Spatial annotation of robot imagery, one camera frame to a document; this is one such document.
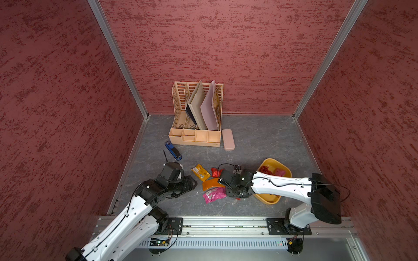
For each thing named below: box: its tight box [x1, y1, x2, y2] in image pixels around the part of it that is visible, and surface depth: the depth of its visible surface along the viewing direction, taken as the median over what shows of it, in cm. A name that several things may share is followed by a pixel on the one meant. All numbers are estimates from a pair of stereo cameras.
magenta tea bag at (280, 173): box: [274, 168, 286, 177], surface depth 90 cm
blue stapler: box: [164, 140, 183, 161], surface depth 99 cm
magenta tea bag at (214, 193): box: [202, 187, 227, 204], surface depth 83 cm
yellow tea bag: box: [191, 163, 212, 183], surface depth 91 cm
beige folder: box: [187, 79, 208, 130], surface depth 94 cm
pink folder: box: [200, 79, 220, 131], surface depth 96 cm
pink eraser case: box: [222, 128, 236, 151], surface depth 106 cm
